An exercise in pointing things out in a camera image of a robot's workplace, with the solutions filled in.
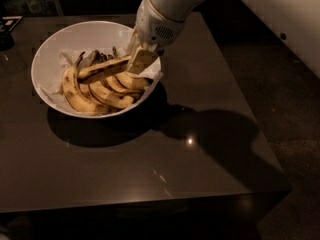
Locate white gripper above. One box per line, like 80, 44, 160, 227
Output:
126, 0, 184, 74

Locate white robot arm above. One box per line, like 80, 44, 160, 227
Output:
127, 0, 205, 74

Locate white bowl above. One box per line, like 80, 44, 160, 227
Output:
31, 21, 162, 119

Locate white paper liner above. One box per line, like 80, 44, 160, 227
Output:
31, 48, 162, 118

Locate shelf with bottles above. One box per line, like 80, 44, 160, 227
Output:
0, 0, 63, 17

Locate black object on table corner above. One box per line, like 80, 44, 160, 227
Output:
0, 16, 22, 51

